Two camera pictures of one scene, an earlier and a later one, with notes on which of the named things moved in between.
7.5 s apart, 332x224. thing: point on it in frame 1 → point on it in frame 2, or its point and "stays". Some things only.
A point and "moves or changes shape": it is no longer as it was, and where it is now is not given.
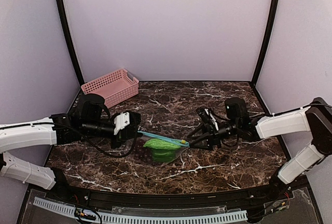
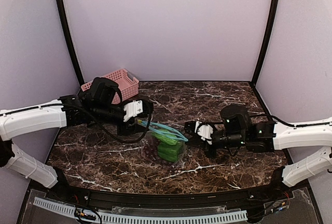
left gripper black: x=124 y=134 → x=127 y=129
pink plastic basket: x=115 y=87 stays
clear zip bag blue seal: x=159 y=150 moves or changes shape
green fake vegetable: x=162 y=151 moves or changes shape
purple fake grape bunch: x=141 y=153 → x=150 y=148
